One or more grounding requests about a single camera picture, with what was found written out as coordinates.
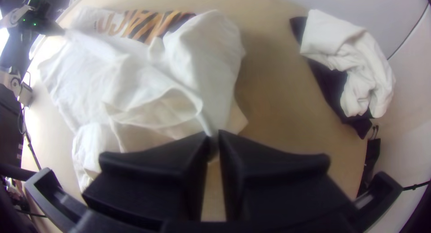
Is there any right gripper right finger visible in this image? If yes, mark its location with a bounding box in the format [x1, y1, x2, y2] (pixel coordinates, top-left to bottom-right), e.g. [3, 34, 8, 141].
[217, 129, 355, 224]

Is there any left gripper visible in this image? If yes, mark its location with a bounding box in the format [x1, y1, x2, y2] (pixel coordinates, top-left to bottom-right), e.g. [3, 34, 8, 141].
[38, 18, 66, 37]

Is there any white t-shirt with orange print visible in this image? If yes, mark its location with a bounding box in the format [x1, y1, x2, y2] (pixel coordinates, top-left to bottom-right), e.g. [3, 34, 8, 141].
[37, 5, 250, 193]

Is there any pile of folded clothes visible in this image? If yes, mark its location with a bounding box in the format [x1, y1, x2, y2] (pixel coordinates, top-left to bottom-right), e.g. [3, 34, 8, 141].
[289, 9, 397, 140]

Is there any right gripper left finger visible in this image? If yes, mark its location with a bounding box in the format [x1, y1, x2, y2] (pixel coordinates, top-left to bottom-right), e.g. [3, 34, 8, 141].
[82, 131, 217, 231]

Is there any black cable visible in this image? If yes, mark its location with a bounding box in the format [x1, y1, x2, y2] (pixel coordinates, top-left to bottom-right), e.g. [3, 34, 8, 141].
[20, 105, 43, 171]
[401, 180, 431, 192]

